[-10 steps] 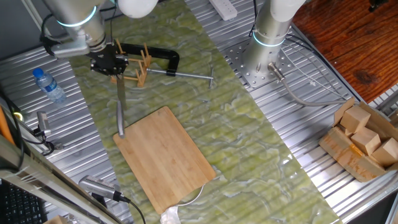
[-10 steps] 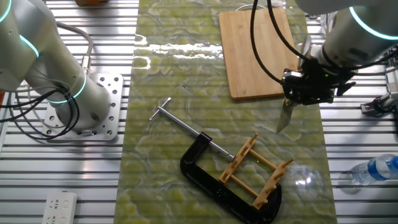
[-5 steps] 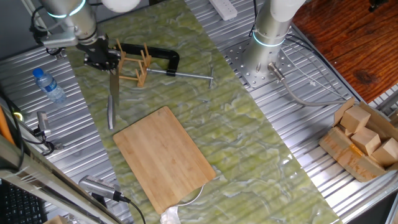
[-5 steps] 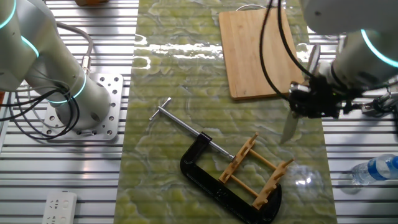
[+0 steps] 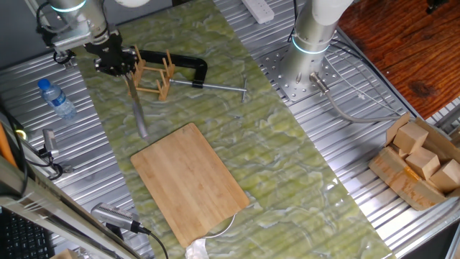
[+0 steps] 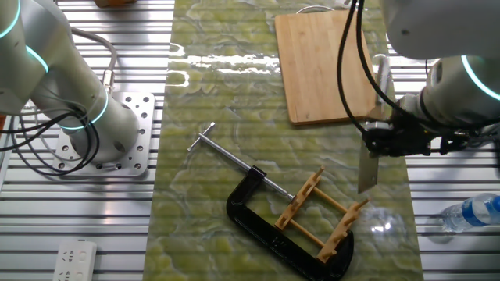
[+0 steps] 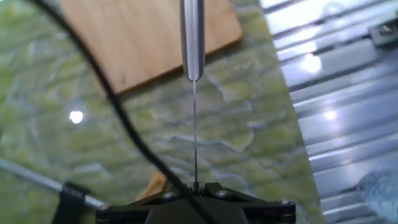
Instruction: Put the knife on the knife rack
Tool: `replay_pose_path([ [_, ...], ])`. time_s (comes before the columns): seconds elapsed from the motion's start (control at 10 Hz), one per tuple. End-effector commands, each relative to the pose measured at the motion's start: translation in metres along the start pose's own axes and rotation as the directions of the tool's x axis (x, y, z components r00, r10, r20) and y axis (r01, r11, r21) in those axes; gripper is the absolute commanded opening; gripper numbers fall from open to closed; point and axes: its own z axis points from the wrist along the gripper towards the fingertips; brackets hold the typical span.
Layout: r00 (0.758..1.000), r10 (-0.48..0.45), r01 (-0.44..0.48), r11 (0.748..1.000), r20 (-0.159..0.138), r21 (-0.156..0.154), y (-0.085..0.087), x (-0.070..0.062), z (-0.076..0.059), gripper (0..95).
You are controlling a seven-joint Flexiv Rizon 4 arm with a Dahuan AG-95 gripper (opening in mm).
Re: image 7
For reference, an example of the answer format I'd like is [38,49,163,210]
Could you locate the clear water bottle blue label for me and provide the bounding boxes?
[357,169,398,223]

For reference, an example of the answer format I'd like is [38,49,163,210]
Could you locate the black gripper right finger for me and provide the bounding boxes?
[196,182,296,224]

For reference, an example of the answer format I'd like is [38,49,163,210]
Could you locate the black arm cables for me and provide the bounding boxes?
[29,0,217,224]

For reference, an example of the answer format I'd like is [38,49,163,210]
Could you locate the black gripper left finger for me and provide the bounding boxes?
[95,183,196,224]

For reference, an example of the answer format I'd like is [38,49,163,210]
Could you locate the stainless steel cleaver knife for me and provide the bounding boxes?
[179,0,206,185]

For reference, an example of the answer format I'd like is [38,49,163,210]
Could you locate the bamboo cutting board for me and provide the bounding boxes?
[57,0,243,94]

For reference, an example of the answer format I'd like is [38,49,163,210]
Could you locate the black C-clamp with steel screw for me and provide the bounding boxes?
[0,157,106,224]

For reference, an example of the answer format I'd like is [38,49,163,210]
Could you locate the green marble pattern mat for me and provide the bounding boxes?
[0,0,327,224]

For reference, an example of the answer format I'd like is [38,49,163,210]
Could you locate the wooden knife rack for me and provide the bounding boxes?
[136,170,171,202]

